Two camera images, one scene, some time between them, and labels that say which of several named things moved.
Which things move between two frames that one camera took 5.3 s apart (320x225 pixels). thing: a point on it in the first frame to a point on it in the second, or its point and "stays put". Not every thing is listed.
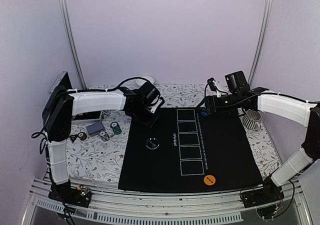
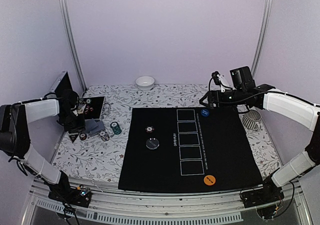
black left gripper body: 142,116 to 72,122
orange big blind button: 209,180 stays put
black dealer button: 152,143 stays put
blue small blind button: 204,114 stays put
